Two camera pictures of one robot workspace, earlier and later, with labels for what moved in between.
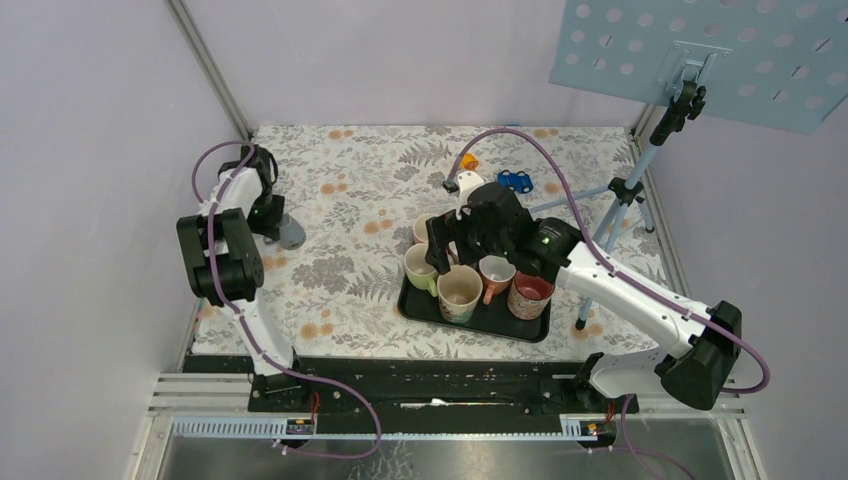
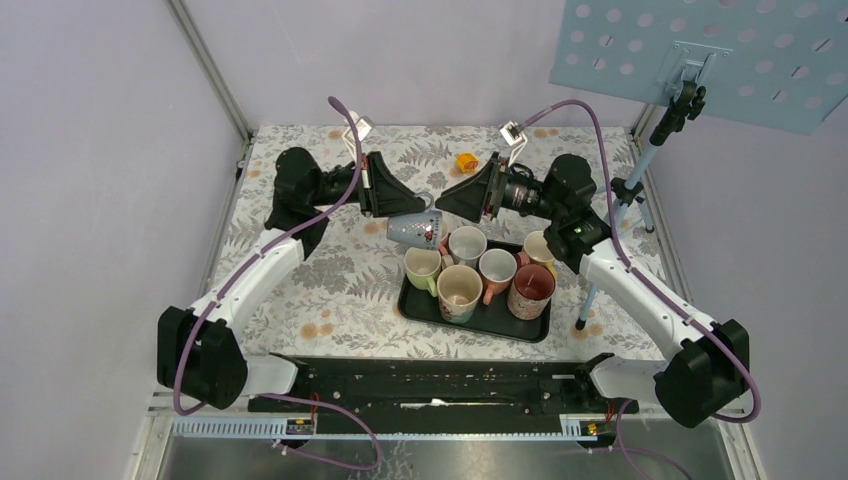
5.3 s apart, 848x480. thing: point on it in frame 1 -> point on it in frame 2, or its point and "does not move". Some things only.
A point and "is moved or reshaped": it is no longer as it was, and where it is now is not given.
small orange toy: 469,161 does not move
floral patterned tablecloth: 356,190 does not move
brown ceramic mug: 495,274 does not move
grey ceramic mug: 291,235 is moved or reshaped
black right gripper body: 470,241 -> 525,195
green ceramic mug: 420,272 does not move
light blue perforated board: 780,63 does not move
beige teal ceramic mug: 459,290 does not move
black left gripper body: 264,213 -> 333,183
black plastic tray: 492,319 does not move
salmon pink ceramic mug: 420,230 is moved or reshaped
